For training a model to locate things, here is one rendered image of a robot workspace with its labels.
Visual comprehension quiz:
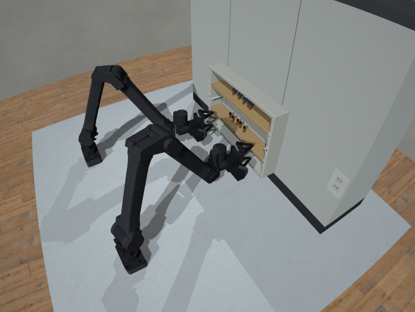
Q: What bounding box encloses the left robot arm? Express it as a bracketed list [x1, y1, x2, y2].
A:
[78, 65, 207, 162]

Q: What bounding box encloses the white wall rack case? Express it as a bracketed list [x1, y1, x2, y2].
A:
[209, 62, 289, 178]

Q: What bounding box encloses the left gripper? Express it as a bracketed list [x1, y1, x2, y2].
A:
[188, 109, 214, 132]

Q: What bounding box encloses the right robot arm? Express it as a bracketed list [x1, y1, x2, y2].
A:
[111, 123, 248, 271]

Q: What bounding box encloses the light wooden shelf board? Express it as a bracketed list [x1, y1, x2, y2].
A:
[211, 80, 271, 136]
[211, 104, 267, 162]

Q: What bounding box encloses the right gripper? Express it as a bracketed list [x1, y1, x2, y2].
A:
[226, 141, 254, 167]

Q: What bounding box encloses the light grey wall panel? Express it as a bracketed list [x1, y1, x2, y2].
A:
[191, 0, 415, 234]

